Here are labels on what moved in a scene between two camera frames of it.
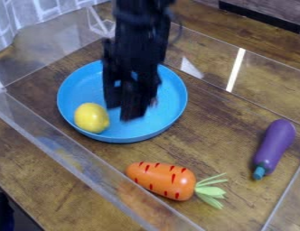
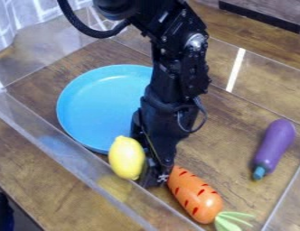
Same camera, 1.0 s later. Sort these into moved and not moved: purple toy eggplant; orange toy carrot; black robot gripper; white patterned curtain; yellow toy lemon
Moved: orange toy carrot; yellow toy lemon; black robot gripper
Not moved: purple toy eggplant; white patterned curtain
